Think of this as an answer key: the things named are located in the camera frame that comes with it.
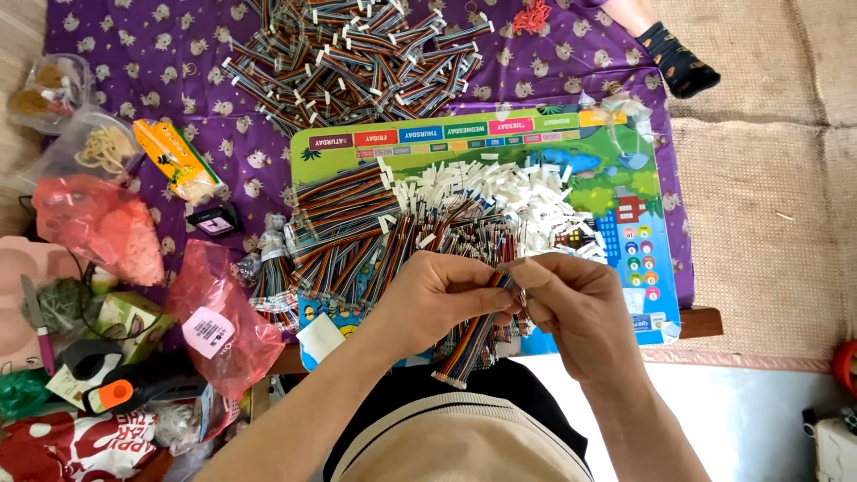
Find person's left hand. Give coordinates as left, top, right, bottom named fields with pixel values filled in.
left=363, top=250, right=518, bottom=350

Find person's right hand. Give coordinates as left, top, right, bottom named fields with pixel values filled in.
left=512, top=252, right=645, bottom=388

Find rainbow ribbon cable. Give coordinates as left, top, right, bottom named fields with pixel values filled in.
left=432, top=268, right=531, bottom=391

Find person's black shorts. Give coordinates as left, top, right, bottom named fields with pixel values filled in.
left=321, top=358, right=591, bottom=482

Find white paper slip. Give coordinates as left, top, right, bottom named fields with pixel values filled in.
left=296, top=312, right=346, bottom=367

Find person's beige shirt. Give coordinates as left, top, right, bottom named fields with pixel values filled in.
left=329, top=391, right=595, bottom=482

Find colourful weekday calendar board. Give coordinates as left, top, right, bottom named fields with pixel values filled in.
left=289, top=104, right=683, bottom=373

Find red plastic bag white label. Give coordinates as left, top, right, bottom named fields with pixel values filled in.
left=165, top=239, right=287, bottom=402

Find crumpled clear plastic wrapper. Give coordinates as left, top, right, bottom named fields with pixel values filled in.
left=578, top=92, right=655, bottom=172

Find purple patterned cloth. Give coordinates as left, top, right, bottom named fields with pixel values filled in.
left=43, top=0, right=697, bottom=352

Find woven straw mat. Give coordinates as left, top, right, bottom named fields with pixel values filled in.
left=639, top=0, right=857, bottom=374

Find small black box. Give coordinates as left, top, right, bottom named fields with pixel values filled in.
left=185, top=202, right=245, bottom=240

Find red round object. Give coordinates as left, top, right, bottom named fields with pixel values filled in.
left=832, top=339, right=857, bottom=397

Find white appliance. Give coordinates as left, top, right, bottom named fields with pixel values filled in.
left=801, top=404, right=857, bottom=482

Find yellow snack packet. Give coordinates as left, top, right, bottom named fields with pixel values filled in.
left=132, top=118, right=229, bottom=206

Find green printed carton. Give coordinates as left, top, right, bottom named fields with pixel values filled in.
left=92, top=291, right=178, bottom=366

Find black and orange tool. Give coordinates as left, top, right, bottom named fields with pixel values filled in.
left=79, top=360, right=210, bottom=417

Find heap of red rubber bands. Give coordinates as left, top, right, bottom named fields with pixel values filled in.
left=512, top=0, right=554, bottom=36

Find clear bag of yellow bands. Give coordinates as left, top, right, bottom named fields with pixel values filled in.
left=39, top=109, right=146, bottom=186

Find red and white printed bag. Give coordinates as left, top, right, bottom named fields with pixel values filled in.
left=0, top=409, right=159, bottom=482

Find green plastic bag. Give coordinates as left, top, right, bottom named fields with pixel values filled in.
left=0, top=367, right=53, bottom=420

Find clear bag of brown bands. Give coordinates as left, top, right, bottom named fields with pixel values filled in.
left=6, top=53, right=92, bottom=135

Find loose pile of ribbon cables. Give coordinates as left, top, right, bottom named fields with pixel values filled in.
left=287, top=155, right=612, bottom=370

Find bagged ribbon cable bundles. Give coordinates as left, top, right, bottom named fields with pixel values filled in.
left=233, top=213, right=304, bottom=333

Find heap of bundled ribbon cables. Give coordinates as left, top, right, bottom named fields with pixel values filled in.
left=221, top=0, right=496, bottom=139

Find black cord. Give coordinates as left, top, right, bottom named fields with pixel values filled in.
left=19, top=194, right=176, bottom=342

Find pink handled knife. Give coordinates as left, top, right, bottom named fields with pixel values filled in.
left=19, top=274, right=57, bottom=377

